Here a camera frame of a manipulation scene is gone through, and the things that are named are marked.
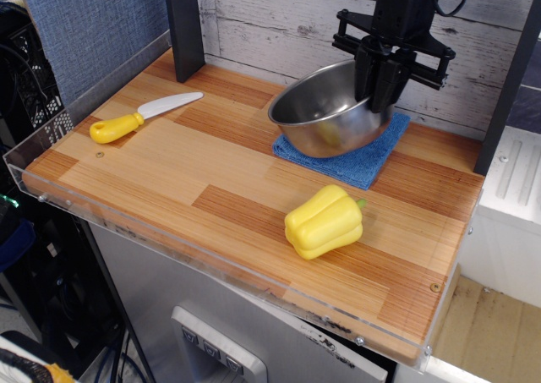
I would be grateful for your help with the black plastic crate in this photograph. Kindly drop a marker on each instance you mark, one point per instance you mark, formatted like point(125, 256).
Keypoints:
point(29, 93)

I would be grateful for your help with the silver cabinet with dispenser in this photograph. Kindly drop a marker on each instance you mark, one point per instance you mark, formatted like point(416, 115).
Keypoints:
point(192, 327)

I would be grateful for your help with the metal pot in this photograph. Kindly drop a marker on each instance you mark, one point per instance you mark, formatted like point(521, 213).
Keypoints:
point(320, 116)

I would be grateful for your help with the white plastic unit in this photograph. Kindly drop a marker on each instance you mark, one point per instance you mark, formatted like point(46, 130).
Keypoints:
point(501, 249)

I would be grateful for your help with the yellow toy bell pepper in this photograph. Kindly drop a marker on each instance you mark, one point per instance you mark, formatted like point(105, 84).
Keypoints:
point(331, 219)

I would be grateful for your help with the left black vertical post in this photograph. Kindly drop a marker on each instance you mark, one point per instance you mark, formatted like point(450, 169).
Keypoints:
point(186, 37)

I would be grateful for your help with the black vertical post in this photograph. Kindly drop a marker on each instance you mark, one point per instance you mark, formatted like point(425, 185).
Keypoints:
point(186, 37)
point(513, 80)

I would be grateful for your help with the yellow object bottom left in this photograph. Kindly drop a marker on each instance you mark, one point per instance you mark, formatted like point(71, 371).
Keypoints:
point(59, 375)

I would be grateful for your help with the yellow handled toy knife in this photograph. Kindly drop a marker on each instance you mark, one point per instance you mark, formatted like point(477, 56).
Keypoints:
point(107, 131)

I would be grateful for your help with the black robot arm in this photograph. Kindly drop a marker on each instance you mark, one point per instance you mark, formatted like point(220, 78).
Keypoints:
point(392, 46)

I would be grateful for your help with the right black vertical post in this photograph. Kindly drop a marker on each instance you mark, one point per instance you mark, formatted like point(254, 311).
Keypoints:
point(513, 80)

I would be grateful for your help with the clear acrylic table guard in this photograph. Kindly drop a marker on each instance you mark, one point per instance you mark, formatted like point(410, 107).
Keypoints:
point(201, 184)

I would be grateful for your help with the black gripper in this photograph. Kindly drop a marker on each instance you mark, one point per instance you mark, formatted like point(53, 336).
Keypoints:
point(391, 46)

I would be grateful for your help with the blue folded cloth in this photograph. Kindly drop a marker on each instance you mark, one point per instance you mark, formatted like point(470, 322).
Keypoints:
point(358, 168)

